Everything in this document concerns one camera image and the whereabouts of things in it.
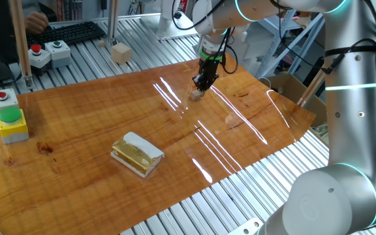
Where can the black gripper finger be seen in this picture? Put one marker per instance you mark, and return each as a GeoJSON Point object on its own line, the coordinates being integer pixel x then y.
{"type": "Point", "coordinates": [198, 83]}
{"type": "Point", "coordinates": [211, 84]}

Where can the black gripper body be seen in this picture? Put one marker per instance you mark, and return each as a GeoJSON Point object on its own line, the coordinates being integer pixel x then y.
{"type": "Point", "coordinates": [209, 70]}

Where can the small wooden block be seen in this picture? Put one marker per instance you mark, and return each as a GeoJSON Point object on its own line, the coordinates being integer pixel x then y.
{"type": "Point", "coordinates": [196, 95]}

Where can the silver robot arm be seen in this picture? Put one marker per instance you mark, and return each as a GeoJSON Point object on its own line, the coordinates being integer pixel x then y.
{"type": "Point", "coordinates": [351, 130]}

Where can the person hand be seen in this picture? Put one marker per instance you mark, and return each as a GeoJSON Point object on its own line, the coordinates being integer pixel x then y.
{"type": "Point", "coordinates": [36, 22]}

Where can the white foam blocks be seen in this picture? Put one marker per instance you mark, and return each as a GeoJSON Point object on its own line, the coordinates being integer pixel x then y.
{"type": "Point", "coordinates": [253, 42]}

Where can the white stand on plate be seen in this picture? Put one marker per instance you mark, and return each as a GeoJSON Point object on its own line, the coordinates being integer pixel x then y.
{"type": "Point", "coordinates": [166, 23]}

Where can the cardboard box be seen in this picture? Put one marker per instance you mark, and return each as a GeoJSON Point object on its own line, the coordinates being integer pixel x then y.
{"type": "Point", "coordinates": [292, 91]}

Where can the large wooden cube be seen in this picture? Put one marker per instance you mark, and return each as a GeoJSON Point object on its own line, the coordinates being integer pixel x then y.
{"type": "Point", "coordinates": [121, 53]}

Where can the gold tissue pack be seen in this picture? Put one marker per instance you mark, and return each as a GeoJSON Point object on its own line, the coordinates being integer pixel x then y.
{"type": "Point", "coordinates": [135, 155]}

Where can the tiny wooden cube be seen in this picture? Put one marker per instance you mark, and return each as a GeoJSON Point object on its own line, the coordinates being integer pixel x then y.
{"type": "Point", "coordinates": [102, 43]}

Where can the glossy wood grain mat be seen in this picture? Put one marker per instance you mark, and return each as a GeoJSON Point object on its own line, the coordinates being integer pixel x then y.
{"type": "Point", "coordinates": [93, 147]}

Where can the black keyboard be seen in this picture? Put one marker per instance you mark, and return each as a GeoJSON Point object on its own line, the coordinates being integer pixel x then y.
{"type": "Point", "coordinates": [67, 32]}

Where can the grey box small green button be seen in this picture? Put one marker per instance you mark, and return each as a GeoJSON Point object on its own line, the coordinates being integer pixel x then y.
{"type": "Point", "coordinates": [58, 53]}

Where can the grey box red button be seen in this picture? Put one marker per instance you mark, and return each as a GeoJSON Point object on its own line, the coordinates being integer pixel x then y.
{"type": "Point", "coordinates": [38, 57]}

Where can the yellow box green button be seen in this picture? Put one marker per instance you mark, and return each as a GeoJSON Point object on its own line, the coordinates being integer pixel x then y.
{"type": "Point", "coordinates": [11, 125]}

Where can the white box red button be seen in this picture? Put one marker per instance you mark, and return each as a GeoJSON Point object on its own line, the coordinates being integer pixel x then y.
{"type": "Point", "coordinates": [2, 102]}

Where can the metal shelf frame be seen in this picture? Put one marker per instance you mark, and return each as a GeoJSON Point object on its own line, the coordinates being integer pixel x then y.
{"type": "Point", "coordinates": [282, 39]}

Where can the wood coloured post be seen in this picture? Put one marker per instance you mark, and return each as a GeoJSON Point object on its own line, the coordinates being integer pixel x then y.
{"type": "Point", "coordinates": [21, 42]}
{"type": "Point", "coordinates": [312, 86]}

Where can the aluminium frame post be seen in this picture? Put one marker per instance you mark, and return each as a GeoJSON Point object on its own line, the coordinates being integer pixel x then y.
{"type": "Point", "coordinates": [112, 23]}

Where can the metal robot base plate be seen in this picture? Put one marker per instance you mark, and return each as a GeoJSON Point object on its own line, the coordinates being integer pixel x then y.
{"type": "Point", "coordinates": [245, 226]}

